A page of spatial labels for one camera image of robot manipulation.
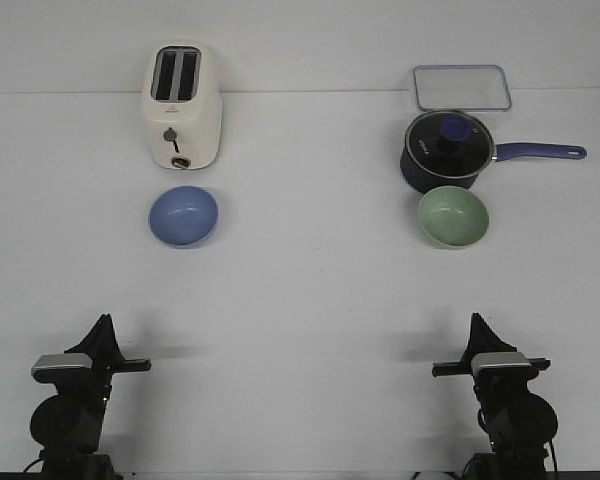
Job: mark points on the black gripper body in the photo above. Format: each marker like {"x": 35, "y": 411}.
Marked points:
{"x": 93, "y": 384}
{"x": 503, "y": 384}

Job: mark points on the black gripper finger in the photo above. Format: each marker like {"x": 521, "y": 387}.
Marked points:
{"x": 492, "y": 343}
{"x": 100, "y": 343}
{"x": 475, "y": 342}

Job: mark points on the green bowl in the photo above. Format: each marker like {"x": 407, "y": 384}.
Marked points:
{"x": 452, "y": 217}

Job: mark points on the blue bowl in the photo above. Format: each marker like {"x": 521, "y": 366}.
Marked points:
{"x": 183, "y": 216}

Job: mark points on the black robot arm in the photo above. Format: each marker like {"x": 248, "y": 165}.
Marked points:
{"x": 520, "y": 425}
{"x": 68, "y": 425}

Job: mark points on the dark blue saucepan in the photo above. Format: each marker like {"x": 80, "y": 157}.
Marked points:
{"x": 423, "y": 181}

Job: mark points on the glass pot lid blue knob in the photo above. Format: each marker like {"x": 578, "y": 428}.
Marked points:
{"x": 449, "y": 143}

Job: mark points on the white two-slot toaster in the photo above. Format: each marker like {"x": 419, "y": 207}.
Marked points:
{"x": 181, "y": 105}

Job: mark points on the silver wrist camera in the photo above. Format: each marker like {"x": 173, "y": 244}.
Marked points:
{"x": 53, "y": 368}
{"x": 497, "y": 360}

